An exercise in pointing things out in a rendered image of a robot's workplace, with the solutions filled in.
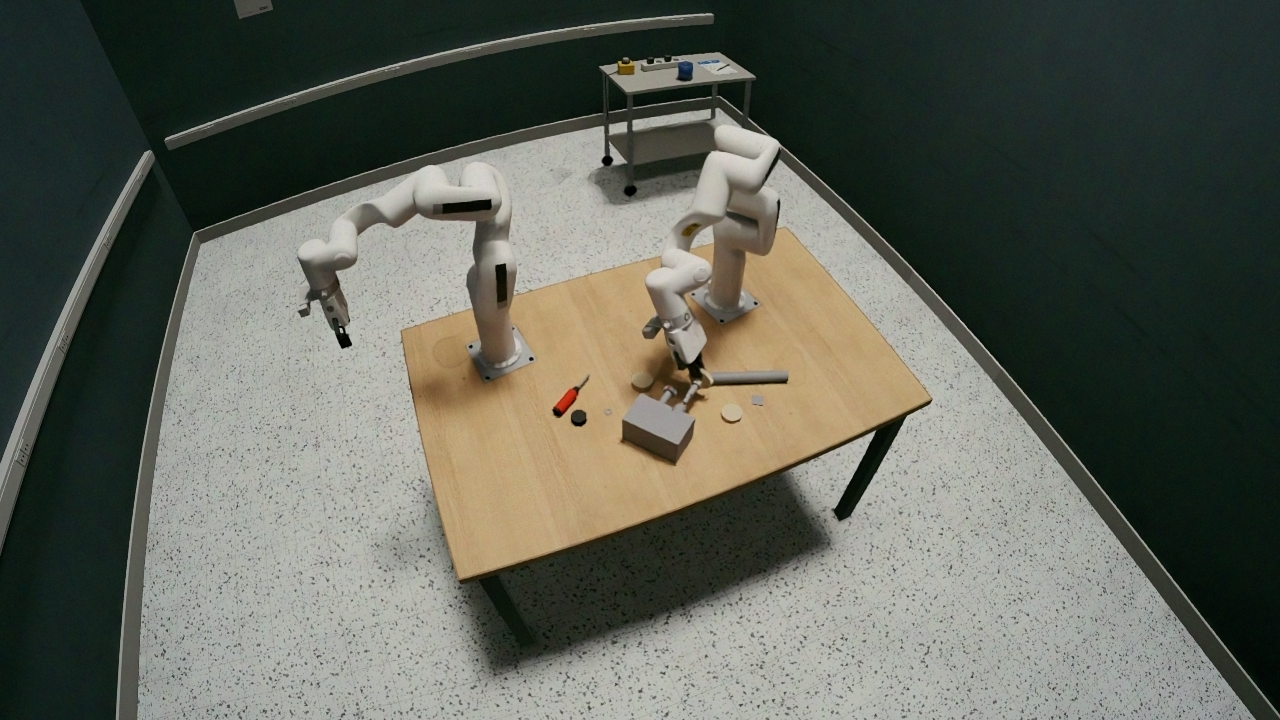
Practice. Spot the white gear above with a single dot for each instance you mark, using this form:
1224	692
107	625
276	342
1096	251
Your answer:
706	381

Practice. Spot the red flat screwdriver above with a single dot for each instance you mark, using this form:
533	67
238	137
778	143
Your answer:
567	399

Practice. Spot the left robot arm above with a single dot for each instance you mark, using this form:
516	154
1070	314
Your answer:
724	176

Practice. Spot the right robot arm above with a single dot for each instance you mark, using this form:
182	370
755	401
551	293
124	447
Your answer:
492	283

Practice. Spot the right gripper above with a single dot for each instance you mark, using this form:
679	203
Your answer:
335	309

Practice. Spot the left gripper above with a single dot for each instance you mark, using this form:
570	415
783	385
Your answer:
685	343

